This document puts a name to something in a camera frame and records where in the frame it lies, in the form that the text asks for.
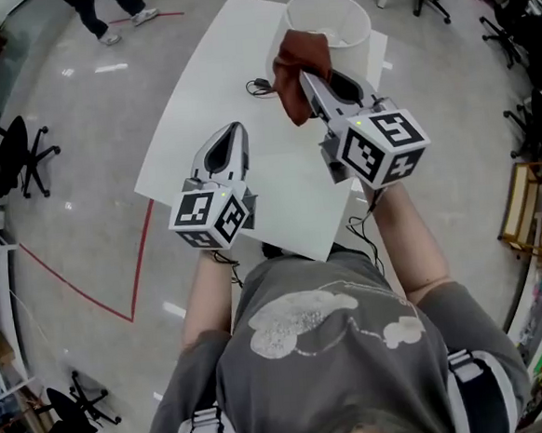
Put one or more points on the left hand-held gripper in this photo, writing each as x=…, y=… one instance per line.
x=196, y=214

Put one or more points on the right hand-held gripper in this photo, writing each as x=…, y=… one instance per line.
x=382, y=150

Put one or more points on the white table lamp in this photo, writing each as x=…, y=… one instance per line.
x=361, y=59

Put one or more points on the dark red cloth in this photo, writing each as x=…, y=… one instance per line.
x=298, y=64

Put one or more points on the person's right forearm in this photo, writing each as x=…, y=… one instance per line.
x=408, y=242

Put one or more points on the person's left forearm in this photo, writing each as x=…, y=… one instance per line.
x=207, y=300

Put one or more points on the white table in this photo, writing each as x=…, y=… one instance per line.
x=224, y=98

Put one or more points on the person's left black shoe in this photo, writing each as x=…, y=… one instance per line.
x=274, y=251

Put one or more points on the person's grey printed shirt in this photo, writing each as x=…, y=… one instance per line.
x=321, y=384

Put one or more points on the yellow wooden shelf frame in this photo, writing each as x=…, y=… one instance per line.
x=517, y=201

